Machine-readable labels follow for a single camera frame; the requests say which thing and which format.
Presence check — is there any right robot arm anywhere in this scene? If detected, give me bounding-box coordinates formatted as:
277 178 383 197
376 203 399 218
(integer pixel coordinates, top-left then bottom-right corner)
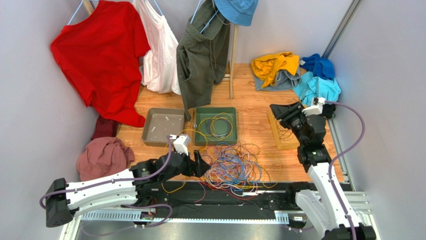
269 97 377 240

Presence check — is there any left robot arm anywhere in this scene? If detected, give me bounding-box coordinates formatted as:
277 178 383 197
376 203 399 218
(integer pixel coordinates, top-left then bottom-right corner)
39 150 211 228

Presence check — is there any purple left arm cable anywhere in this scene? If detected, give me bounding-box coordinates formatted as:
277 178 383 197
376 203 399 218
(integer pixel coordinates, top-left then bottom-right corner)
39 135 174 211

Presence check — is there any cyan crumpled cloth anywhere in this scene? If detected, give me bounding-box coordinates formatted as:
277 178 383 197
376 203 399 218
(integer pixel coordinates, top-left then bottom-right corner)
293 71 341 107

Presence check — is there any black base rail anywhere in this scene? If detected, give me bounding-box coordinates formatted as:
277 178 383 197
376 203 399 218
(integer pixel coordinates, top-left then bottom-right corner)
134 182 302 221

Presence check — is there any grey crumpled cloth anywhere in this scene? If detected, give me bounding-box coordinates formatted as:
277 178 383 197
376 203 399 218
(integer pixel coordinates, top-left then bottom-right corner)
254 68 301 92

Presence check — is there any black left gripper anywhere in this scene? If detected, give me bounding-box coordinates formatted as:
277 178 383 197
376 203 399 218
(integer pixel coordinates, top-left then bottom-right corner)
159 147 211 183

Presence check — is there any dark blue crumpled cloth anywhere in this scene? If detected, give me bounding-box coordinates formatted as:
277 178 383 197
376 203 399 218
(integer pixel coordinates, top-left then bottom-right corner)
299 53 336 80

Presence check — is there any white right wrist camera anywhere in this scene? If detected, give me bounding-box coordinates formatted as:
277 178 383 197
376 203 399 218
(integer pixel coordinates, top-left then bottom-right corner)
302 97 326 117

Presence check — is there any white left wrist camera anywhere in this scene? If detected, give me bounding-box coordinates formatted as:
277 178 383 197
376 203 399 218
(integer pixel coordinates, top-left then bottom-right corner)
169 134 191 156

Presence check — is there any yellow plastic tray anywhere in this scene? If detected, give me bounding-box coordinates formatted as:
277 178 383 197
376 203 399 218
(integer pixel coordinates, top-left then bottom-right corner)
268 110 300 150

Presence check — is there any black crumpled cloth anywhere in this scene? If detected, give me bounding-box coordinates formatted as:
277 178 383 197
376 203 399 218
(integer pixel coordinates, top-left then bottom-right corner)
320 103 337 119

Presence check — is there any orange cable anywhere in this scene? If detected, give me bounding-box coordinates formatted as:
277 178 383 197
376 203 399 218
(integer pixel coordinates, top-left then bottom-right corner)
276 121 297 142

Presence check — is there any blue cable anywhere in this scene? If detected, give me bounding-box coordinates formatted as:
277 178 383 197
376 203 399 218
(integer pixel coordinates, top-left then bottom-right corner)
212 143 265 187

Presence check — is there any tan metal tray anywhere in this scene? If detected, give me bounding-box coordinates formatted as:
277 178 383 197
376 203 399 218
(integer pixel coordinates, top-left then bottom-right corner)
141 108 186 147

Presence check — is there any blue bucket hat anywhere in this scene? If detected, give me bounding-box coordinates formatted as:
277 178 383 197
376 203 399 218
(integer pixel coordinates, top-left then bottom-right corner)
214 0 259 27

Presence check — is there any dusty pink crumpled cloth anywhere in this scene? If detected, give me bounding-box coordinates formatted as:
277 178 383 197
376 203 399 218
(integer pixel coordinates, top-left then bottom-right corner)
76 137 135 182

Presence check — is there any maroon cloth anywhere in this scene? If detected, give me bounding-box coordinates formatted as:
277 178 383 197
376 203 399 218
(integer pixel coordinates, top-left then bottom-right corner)
90 115 120 140

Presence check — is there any red t-shirt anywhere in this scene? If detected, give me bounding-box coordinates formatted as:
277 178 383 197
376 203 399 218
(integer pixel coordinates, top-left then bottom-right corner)
50 0 151 128

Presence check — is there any yellow crumpled cloth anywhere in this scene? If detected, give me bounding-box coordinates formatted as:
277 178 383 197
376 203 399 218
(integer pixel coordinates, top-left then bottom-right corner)
251 51 300 89

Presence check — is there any grey coiled cable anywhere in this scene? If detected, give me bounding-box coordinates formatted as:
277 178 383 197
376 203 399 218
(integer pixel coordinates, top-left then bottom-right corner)
203 115 233 140

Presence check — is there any green metal tray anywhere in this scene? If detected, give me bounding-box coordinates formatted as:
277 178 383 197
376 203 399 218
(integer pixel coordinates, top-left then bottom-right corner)
194 107 238 146

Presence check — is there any white cable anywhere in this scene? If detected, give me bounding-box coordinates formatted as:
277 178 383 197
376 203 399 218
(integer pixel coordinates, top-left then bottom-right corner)
202 163 267 197

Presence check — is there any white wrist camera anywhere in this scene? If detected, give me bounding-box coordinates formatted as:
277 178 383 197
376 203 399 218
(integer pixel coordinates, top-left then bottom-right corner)
169 134 191 156
302 97 326 117

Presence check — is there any yellow cable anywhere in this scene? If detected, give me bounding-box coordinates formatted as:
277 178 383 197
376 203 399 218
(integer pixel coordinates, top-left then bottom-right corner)
161 112 282 195

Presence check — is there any aluminium corner profile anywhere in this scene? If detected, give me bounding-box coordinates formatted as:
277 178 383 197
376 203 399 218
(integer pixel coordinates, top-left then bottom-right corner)
322 0 363 59

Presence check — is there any wooden clothes rack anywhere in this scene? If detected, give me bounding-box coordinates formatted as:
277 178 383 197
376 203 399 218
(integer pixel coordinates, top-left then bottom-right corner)
74 0 239 100

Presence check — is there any olive green hanging garment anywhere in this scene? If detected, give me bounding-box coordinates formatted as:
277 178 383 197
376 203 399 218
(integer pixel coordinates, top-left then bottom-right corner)
176 0 230 121

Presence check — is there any white pink hanging garment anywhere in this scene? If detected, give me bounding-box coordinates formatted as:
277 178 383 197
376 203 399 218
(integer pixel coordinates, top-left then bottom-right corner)
132 0 181 95

